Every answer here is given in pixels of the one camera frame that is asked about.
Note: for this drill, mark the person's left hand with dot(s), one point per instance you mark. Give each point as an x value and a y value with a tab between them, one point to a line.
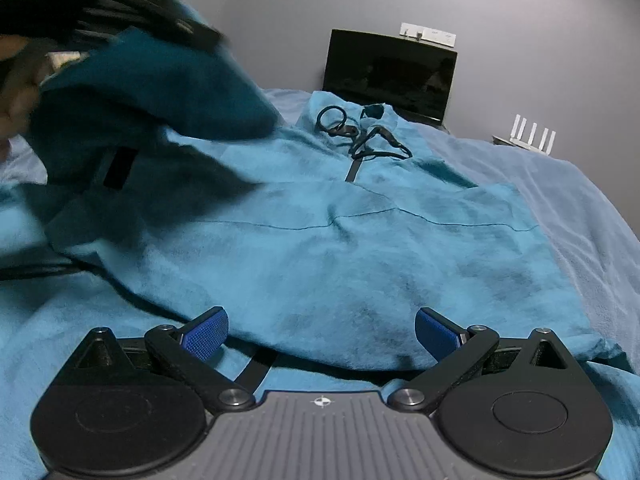
15	105

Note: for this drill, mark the white router with antennas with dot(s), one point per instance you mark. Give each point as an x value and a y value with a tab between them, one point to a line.
530	135

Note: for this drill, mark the teal fleece hoodie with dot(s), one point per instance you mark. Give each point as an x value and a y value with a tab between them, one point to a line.
320	250

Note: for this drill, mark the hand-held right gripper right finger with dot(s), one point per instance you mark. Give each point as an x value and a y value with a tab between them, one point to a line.
436	334

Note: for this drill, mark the black flat screen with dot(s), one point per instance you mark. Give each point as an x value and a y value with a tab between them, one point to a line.
390	75

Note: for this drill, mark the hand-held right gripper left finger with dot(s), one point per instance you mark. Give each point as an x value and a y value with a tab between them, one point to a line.
206	334

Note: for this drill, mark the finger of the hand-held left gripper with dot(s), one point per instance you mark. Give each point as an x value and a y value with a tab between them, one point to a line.
197	30

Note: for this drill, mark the blue bed blanket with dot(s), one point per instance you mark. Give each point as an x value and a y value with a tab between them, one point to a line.
575	200

